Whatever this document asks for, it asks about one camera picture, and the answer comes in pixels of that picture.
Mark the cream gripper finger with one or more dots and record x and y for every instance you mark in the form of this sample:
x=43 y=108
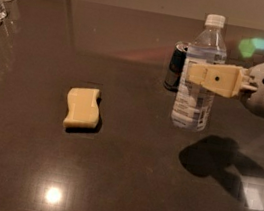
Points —
x=225 y=80

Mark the blue label plastic water bottle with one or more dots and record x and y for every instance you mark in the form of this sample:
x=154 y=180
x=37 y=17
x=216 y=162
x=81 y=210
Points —
x=193 y=103

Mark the yellow sponge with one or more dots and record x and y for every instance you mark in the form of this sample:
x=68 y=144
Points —
x=83 y=111

